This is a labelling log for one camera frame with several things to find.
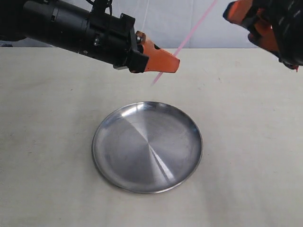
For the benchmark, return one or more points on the white backdrop cloth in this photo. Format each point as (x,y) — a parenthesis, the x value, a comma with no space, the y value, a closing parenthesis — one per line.
(214,32)

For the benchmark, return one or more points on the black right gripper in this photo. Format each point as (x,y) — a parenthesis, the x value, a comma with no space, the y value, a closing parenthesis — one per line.
(276,28)

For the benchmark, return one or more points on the round stainless steel plate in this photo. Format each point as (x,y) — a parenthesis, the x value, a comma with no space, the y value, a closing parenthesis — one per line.
(147,147)

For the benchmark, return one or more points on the purple translucent loop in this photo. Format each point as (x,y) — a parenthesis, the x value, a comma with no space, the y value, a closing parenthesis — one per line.
(182,45)

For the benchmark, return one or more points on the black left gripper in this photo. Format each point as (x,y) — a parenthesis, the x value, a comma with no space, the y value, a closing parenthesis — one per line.
(113,40)

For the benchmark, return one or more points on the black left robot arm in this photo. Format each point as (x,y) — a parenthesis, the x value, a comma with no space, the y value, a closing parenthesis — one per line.
(53,22)

